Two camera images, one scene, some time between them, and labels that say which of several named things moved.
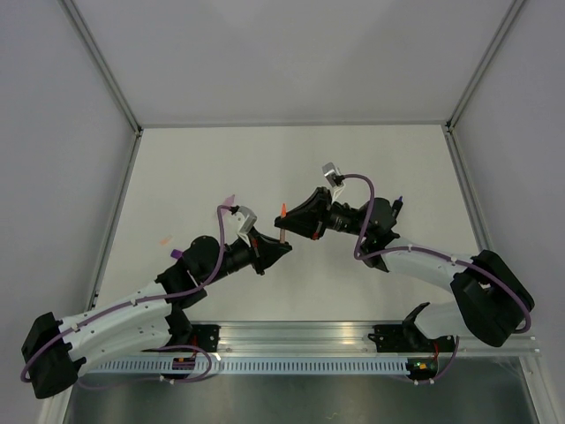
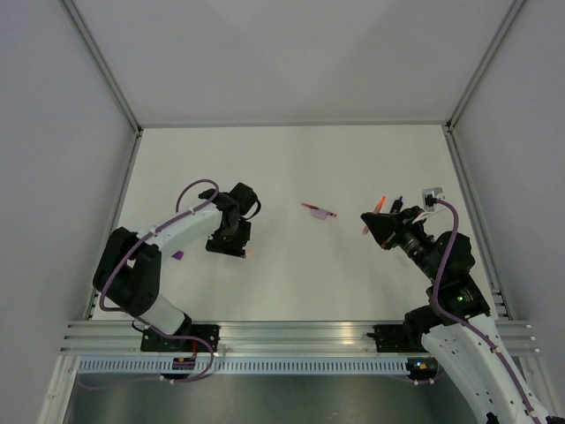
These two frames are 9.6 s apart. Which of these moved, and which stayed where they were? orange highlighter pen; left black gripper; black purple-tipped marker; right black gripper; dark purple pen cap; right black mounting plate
Moved: left black gripper; orange highlighter pen; right black gripper
Stayed: right black mounting plate; black purple-tipped marker; dark purple pen cap
